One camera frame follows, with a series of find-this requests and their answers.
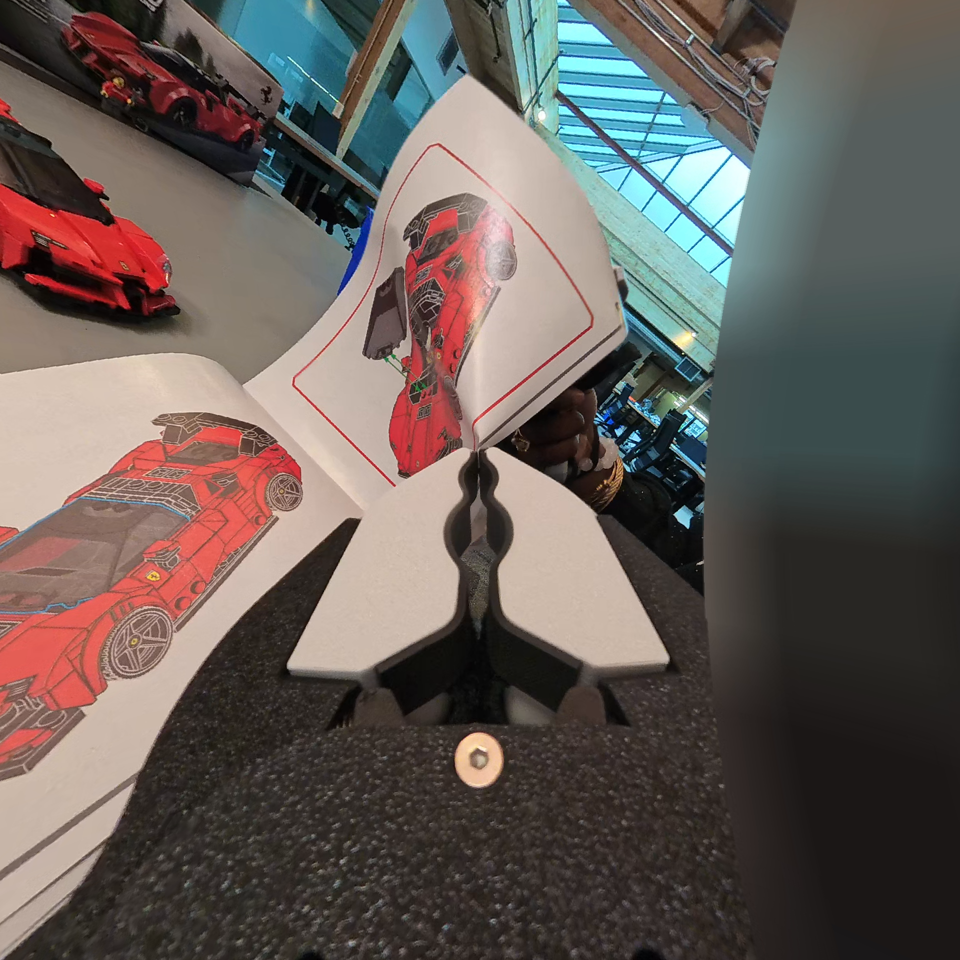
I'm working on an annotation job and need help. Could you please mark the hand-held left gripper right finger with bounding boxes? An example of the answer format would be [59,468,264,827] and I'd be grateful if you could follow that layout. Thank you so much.
[480,448,671,706]

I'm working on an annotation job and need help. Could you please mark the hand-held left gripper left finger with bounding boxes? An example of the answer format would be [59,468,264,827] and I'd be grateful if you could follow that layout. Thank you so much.
[287,448,481,706]

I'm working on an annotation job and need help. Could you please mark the lego instruction booklet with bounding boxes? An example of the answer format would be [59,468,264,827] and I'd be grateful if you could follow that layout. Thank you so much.
[0,75,627,957]

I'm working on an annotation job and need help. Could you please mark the red lego sports car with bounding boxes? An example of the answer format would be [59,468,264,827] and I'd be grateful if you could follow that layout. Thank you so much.
[0,97,181,320]

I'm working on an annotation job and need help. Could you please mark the person's right forearm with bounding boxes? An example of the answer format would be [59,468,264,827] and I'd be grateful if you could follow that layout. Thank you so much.
[592,450,710,594]

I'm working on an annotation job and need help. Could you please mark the lego set box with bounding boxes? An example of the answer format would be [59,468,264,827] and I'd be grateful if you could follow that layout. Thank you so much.
[0,0,286,185]

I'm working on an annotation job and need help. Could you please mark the person's right hand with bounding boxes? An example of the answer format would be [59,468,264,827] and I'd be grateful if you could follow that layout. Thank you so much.
[512,386,625,498]

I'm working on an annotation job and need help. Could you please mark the office desks with chairs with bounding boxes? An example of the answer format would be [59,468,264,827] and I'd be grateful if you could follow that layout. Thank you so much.
[600,360,710,519]

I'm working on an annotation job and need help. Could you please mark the blue plastic bin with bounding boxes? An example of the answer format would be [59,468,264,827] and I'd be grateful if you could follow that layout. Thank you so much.
[337,206,376,297]

